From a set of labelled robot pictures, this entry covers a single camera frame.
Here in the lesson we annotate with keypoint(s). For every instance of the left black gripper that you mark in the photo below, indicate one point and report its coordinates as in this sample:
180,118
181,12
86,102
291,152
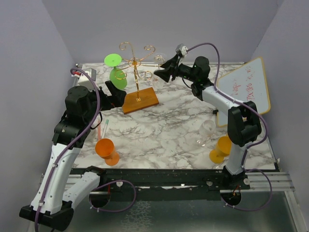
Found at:
117,99

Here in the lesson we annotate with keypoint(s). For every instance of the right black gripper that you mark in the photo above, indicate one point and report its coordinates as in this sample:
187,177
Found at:
171,67

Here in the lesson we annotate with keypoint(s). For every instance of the clear wine glass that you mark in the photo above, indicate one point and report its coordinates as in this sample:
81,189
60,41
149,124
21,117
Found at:
159,59
206,131

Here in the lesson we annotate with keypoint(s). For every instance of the green plastic wine glass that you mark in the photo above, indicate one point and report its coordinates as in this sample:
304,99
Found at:
117,76

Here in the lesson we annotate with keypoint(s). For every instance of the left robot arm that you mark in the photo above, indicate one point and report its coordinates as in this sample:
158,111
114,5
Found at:
53,205

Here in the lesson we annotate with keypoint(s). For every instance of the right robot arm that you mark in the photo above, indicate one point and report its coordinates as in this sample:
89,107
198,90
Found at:
243,125

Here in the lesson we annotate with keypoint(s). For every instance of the orange plastic wine glass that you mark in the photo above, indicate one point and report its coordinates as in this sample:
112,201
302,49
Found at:
106,150

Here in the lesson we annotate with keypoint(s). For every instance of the white green pen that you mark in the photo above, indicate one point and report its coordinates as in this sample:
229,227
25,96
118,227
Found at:
105,128

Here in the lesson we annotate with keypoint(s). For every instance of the pink pen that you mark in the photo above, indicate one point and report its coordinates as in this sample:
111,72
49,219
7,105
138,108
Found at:
99,132

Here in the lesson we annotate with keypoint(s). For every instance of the small whiteboard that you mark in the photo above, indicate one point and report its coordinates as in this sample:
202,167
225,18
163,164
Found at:
248,83

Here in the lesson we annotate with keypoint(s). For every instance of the yellow plastic glass front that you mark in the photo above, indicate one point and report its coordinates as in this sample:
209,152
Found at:
222,150

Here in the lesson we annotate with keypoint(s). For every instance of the gold wire glass rack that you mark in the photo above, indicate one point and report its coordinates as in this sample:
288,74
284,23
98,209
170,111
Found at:
141,98

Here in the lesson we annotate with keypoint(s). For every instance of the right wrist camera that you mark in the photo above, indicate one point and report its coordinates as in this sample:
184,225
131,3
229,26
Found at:
181,50

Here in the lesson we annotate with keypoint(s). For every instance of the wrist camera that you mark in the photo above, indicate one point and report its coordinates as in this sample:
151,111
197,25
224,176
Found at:
181,50
82,80

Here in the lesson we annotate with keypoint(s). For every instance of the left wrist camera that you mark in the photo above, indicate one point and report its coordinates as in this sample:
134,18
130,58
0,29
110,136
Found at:
82,80

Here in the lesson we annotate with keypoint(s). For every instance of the black metal base frame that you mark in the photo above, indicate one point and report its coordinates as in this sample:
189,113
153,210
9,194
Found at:
168,184

